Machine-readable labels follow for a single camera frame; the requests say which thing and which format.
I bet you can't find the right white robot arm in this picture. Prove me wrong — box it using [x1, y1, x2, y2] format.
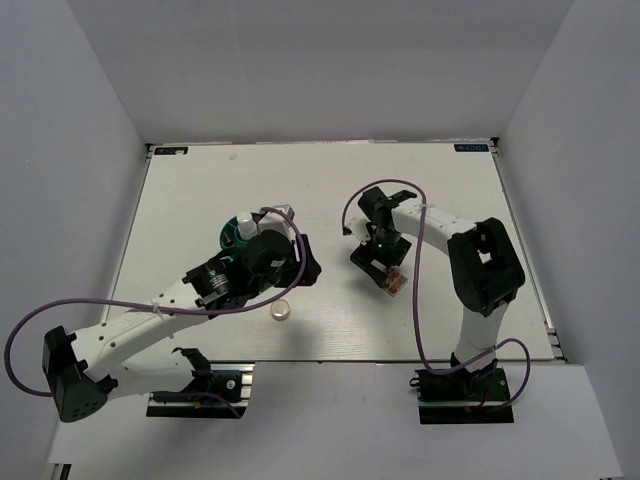
[341, 182, 525, 399]

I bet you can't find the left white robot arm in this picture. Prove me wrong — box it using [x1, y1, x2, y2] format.
[42, 230, 321, 423]

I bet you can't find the white pink blue bottle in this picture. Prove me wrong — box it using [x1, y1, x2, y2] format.
[236, 211, 258, 241]

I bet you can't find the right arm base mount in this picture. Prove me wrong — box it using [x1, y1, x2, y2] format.
[409, 365, 514, 425]

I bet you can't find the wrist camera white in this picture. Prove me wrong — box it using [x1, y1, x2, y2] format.
[343, 216, 371, 245]
[258, 204, 295, 240]

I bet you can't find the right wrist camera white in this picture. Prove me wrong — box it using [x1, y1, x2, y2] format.
[343, 216, 371, 245]

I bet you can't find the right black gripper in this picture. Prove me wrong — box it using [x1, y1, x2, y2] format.
[350, 228, 412, 289]

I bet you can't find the teal round organizer container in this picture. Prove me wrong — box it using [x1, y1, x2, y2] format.
[219, 212, 260, 250]

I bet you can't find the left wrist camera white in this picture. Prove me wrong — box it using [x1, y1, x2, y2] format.
[258, 204, 295, 240]

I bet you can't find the round beige compact jar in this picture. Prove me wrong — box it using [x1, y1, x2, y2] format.
[270, 299, 291, 321]

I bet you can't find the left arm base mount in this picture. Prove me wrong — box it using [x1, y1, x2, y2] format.
[146, 363, 254, 420]

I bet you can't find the eyeshadow palette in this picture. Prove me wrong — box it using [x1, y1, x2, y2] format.
[383, 267, 408, 297]

